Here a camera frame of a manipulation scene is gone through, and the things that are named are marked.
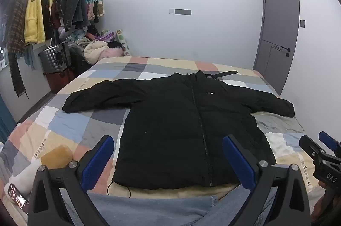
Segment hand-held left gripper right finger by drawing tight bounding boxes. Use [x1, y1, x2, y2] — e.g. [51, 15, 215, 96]
[222, 135, 312, 226]

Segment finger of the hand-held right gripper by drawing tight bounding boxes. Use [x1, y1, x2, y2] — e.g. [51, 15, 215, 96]
[299, 135, 327, 163]
[319, 131, 341, 159]

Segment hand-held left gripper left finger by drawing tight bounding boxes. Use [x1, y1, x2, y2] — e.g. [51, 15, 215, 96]
[28, 135, 115, 226]

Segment black puffer jacket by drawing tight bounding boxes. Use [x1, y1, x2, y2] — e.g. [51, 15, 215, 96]
[62, 70, 295, 190]

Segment pile of mixed clothes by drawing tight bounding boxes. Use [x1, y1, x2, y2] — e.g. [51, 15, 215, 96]
[57, 25, 92, 48]

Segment person's right hand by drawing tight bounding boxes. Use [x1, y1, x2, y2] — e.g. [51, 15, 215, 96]
[313, 182, 341, 219]

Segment bed with checkered sheet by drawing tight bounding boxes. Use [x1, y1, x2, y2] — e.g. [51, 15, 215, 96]
[0, 56, 315, 226]

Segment brown white plush toy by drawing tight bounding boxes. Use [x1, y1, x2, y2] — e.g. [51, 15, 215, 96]
[4, 145, 74, 198]

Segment blue grey pants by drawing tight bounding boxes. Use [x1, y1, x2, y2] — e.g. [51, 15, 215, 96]
[61, 186, 277, 226]

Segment dark red suitcase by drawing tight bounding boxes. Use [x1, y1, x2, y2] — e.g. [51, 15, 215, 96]
[45, 69, 76, 94]

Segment black smartphone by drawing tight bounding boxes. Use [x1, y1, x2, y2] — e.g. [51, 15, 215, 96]
[8, 183, 30, 213]

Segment blue curtain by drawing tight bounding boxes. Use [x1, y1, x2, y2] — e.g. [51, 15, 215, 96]
[0, 94, 16, 144]

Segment pink cloth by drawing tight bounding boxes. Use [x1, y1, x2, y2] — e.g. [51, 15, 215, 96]
[103, 47, 126, 57]

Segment cream fleece blanket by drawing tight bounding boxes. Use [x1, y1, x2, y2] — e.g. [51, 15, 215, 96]
[83, 41, 110, 64]

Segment grey suitcase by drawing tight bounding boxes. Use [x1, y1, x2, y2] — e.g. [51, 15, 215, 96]
[39, 42, 72, 74]

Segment polka dot pillow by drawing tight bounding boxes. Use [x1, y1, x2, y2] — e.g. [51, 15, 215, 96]
[115, 29, 131, 56]

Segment purple patterned bag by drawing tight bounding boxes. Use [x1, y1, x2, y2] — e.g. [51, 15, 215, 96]
[101, 30, 116, 42]

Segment teal cloth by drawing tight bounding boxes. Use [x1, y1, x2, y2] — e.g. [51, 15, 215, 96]
[23, 43, 36, 70]

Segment grey door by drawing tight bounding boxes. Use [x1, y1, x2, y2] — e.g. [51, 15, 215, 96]
[253, 0, 299, 96]

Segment houndstooth scarf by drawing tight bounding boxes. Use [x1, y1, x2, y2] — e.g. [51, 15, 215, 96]
[4, 0, 29, 99]

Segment dark red hanging garment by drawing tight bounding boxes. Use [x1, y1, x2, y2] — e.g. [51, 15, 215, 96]
[51, 0, 62, 29]

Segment green sock hanger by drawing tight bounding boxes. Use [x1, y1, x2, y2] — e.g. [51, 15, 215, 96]
[86, 0, 105, 22]

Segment yellow fleece garment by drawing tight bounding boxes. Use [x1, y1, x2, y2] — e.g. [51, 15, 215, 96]
[24, 0, 46, 45]

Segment dark denim jacket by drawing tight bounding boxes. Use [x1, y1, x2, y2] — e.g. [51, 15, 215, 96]
[57, 0, 90, 28]

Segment thin black cable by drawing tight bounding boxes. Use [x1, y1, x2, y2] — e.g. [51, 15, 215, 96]
[107, 181, 131, 198]

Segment black belt strap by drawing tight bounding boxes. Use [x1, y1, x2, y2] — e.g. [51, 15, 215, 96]
[206, 70, 239, 80]

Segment black door handle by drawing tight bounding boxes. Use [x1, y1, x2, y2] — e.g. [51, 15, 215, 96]
[274, 45, 291, 57]

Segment white grey wall panel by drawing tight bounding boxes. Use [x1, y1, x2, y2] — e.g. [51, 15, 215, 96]
[169, 9, 192, 16]

